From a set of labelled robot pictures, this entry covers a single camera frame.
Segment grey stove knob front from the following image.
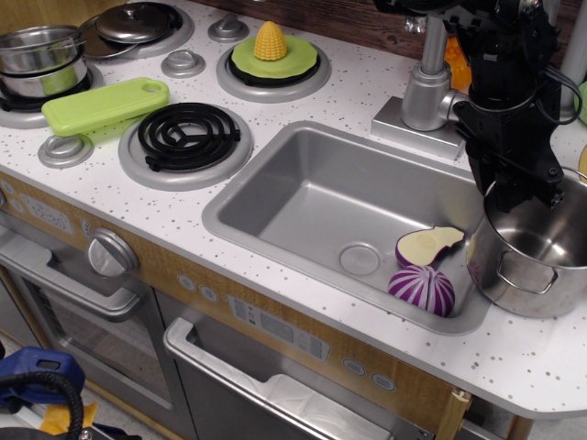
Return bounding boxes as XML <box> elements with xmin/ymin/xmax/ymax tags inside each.
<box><xmin>38</xmin><ymin>134</ymin><xmax>94</xmax><ymax>169</ymax></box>

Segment grey stove knob back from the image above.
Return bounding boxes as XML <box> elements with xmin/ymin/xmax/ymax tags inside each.
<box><xmin>207</xmin><ymin>13</ymin><xmax>249</xmax><ymax>43</ymax></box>

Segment purple eggplant slice toy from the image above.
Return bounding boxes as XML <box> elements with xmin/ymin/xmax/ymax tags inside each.
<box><xmin>395</xmin><ymin>226</ymin><xmax>465</xmax><ymax>267</ymax></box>

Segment toy oven door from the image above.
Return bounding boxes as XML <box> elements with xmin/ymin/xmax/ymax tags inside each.
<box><xmin>1</xmin><ymin>214</ymin><xmax>194</xmax><ymax>439</ymax></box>

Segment grey vertical post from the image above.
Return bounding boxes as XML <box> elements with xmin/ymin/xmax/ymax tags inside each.
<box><xmin>560</xmin><ymin>1</ymin><xmax>586</xmax><ymax>116</ymax></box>

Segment small stacked steel pots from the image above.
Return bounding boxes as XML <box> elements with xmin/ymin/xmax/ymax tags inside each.
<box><xmin>1</xmin><ymin>25</ymin><xmax>88</xmax><ymax>98</ymax></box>

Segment green round plate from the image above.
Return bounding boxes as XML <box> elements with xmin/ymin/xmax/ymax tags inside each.
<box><xmin>230</xmin><ymin>35</ymin><xmax>317</xmax><ymax>79</ymax></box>

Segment grey stove knob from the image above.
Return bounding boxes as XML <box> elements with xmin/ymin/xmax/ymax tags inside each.
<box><xmin>38</xmin><ymin>134</ymin><xmax>94</xmax><ymax>169</ymax></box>
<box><xmin>161</xmin><ymin>49</ymin><xmax>205</xmax><ymax>79</ymax></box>
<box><xmin>207</xmin><ymin>13</ymin><xmax>249</xmax><ymax>43</ymax></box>

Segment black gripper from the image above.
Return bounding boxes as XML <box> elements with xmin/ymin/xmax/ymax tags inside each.
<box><xmin>453</xmin><ymin>82</ymin><xmax>564</xmax><ymax>213</ymax></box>

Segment large steel pot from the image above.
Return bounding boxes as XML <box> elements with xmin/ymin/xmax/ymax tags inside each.
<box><xmin>466</xmin><ymin>167</ymin><xmax>586</xmax><ymax>318</ymax></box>

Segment blue clamp tool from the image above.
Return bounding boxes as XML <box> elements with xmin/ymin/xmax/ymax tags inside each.
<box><xmin>1</xmin><ymin>346</ymin><xmax>85</xmax><ymax>406</ymax></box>

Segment black hose cable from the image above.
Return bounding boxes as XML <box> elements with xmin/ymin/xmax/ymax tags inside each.
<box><xmin>0</xmin><ymin>369</ymin><xmax>85</xmax><ymax>440</ymax></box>

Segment yellow corn cob toy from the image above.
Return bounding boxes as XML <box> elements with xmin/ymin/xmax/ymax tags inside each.
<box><xmin>253</xmin><ymin>21</ymin><xmax>288</xmax><ymax>61</ymax></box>

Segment toy dishwasher door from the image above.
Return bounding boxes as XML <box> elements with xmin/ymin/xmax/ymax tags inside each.
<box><xmin>158</xmin><ymin>294</ymin><xmax>434</xmax><ymax>439</ymax></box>

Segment orange pumpkin toy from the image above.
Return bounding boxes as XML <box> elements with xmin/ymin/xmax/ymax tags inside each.
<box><xmin>444</xmin><ymin>37</ymin><xmax>471</xmax><ymax>91</ymax></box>

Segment black front coil burner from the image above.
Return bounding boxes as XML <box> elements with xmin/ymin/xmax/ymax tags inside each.
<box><xmin>138</xmin><ymin>103</ymin><xmax>243</xmax><ymax>172</ymax></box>

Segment silver toy faucet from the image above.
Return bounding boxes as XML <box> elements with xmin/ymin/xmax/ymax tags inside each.
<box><xmin>371</xmin><ymin>17</ymin><xmax>466</xmax><ymax>160</ymax></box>

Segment grey toy sink basin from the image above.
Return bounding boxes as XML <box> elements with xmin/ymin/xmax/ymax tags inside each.
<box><xmin>203</xmin><ymin>122</ymin><xmax>490</xmax><ymax>335</ymax></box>

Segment green plastic cutting board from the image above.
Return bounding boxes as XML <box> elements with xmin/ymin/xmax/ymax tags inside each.
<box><xmin>41</xmin><ymin>78</ymin><xmax>170</xmax><ymax>137</ymax></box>

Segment purple striped onion toy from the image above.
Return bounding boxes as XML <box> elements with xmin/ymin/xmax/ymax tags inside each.
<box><xmin>388</xmin><ymin>265</ymin><xmax>456</xmax><ymax>317</ymax></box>

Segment silver oven knob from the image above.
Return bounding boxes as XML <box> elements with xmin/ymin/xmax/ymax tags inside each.
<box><xmin>86</xmin><ymin>227</ymin><xmax>139</xmax><ymax>278</ymax></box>

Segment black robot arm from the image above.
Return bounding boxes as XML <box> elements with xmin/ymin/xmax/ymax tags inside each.
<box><xmin>375</xmin><ymin>1</ymin><xmax>564</xmax><ymax>213</ymax></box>

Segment yellow cloth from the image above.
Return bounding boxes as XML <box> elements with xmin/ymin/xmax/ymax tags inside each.
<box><xmin>39</xmin><ymin>401</ymin><xmax>98</xmax><ymax>435</ymax></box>

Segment yellow red fruit slice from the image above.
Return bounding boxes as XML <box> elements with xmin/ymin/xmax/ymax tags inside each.
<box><xmin>578</xmin><ymin>147</ymin><xmax>587</xmax><ymax>183</ymax></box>

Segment steel pot lid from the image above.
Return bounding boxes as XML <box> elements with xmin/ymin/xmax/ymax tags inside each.
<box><xmin>95</xmin><ymin>3</ymin><xmax>170</xmax><ymax>44</ymax></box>

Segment grey stove knob middle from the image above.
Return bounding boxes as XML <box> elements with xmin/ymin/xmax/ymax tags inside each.
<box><xmin>161</xmin><ymin>49</ymin><xmax>205</xmax><ymax>79</ymax></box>

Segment green cabbage toy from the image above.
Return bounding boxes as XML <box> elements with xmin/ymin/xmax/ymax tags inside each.
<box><xmin>574</xmin><ymin>81</ymin><xmax>587</xmax><ymax>125</ymax></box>

